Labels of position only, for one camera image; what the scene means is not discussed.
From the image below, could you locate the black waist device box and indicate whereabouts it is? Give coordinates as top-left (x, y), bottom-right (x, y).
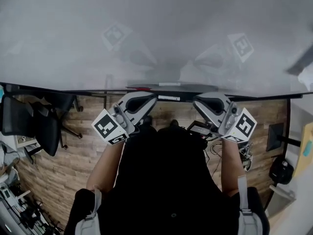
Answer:
top-left (187, 120), bottom-right (214, 139)

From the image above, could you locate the white paper sheet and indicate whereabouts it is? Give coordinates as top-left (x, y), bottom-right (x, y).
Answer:
top-left (297, 67), bottom-right (313, 92)

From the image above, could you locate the person's grey left shoulder strap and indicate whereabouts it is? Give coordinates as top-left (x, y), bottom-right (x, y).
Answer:
top-left (74, 188), bottom-right (102, 235)

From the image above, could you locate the person's grey right shoulder strap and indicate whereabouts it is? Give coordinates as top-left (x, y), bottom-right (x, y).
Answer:
top-left (237, 175), bottom-right (264, 235)

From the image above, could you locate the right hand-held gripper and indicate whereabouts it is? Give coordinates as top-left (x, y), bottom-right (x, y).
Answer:
top-left (193, 92), bottom-right (258, 143)

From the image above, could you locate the red flat eraser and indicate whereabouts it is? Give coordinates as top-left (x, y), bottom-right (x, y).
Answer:
top-left (126, 86), bottom-right (154, 92)

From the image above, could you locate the white desk leg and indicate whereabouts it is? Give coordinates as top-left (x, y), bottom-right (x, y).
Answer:
top-left (268, 184), bottom-right (298, 202)

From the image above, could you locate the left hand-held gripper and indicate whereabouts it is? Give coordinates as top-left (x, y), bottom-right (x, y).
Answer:
top-left (91, 92), bottom-right (158, 146)

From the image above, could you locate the teal pad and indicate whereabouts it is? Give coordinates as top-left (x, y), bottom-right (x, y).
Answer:
top-left (303, 141), bottom-right (313, 158)

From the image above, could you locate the person's grey shoulder strap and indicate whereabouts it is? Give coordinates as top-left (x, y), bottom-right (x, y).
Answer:
top-left (74, 188), bottom-right (102, 235)
top-left (237, 175), bottom-right (264, 235)

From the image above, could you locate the person's right forearm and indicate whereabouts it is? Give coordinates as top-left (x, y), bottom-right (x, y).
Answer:
top-left (220, 138), bottom-right (246, 197)

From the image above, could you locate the black table pedestal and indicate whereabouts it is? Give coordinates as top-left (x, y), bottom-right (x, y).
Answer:
top-left (266, 122), bottom-right (301, 153)

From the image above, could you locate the black equipment pile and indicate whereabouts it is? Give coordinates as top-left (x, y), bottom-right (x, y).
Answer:
top-left (14, 199), bottom-right (62, 235)

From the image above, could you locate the black bag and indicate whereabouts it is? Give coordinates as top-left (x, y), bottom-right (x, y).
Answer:
top-left (268, 155), bottom-right (294, 185)

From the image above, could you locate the black mesh office chair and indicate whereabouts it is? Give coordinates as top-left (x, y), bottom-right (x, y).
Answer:
top-left (29, 92), bottom-right (84, 114)
top-left (0, 93), bottom-right (83, 158)

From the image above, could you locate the person's left forearm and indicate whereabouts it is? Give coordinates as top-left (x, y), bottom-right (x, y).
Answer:
top-left (87, 141), bottom-right (126, 193)

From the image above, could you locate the cluttered white shelf unit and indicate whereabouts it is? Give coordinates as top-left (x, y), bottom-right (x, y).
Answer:
top-left (0, 133), bottom-right (32, 235)

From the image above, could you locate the yellow wooden shelf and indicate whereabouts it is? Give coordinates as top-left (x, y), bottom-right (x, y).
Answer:
top-left (292, 122), bottom-right (313, 179)

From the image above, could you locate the large white whiteboard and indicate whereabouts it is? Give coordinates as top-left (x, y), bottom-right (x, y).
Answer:
top-left (0, 0), bottom-right (313, 100)

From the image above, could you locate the person's black clothing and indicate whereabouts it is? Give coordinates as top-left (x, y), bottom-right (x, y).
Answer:
top-left (65, 123), bottom-right (271, 235)

